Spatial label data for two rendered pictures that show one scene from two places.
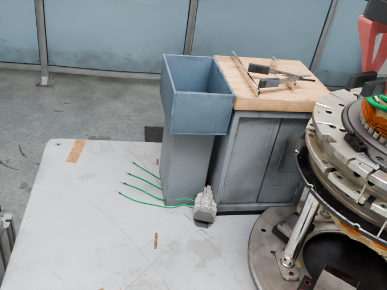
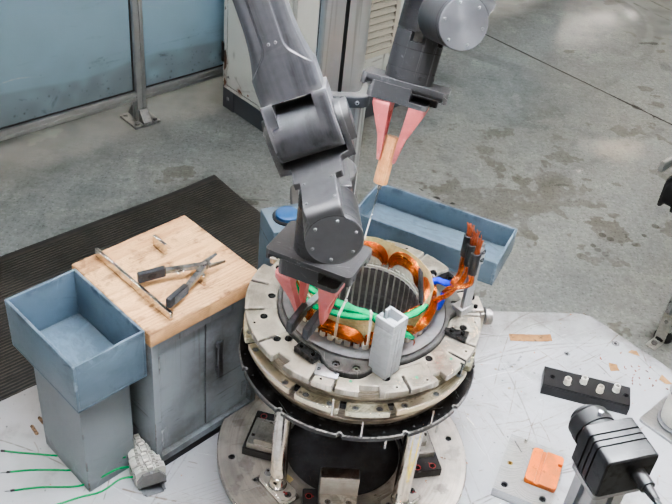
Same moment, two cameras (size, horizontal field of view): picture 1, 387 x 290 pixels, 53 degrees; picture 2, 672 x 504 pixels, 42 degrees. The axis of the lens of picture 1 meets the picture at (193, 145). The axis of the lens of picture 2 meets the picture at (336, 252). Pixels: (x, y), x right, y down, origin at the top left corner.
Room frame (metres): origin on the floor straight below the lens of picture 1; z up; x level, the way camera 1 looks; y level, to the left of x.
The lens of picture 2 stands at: (-0.22, 0.21, 1.88)
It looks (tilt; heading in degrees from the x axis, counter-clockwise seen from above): 38 degrees down; 327
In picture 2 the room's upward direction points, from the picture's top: 7 degrees clockwise
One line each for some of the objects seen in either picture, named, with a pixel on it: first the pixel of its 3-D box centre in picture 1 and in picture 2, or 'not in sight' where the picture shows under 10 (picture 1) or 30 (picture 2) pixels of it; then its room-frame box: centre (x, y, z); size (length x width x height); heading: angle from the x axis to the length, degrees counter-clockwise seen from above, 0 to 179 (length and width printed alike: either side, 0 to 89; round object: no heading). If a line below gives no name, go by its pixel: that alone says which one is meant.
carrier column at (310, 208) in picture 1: (302, 225); (281, 441); (0.49, -0.21, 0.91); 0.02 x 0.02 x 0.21
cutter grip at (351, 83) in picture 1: (361, 79); (297, 317); (0.42, -0.18, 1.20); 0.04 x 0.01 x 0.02; 125
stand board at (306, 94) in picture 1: (271, 82); (168, 276); (0.72, -0.13, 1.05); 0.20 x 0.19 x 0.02; 106
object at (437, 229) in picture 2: not in sight; (421, 287); (0.67, -0.57, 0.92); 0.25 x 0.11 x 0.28; 34
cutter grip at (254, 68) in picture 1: (258, 68); (151, 274); (0.69, -0.10, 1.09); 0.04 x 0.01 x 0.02; 91
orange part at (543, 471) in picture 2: not in sight; (544, 469); (0.34, -0.60, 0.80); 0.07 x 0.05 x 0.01; 128
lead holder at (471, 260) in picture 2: not in sight; (470, 254); (0.44, -0.43, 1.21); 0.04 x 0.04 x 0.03; 19
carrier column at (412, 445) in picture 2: not in sight; (409, 456); (0.39, -0.36, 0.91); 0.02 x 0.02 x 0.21
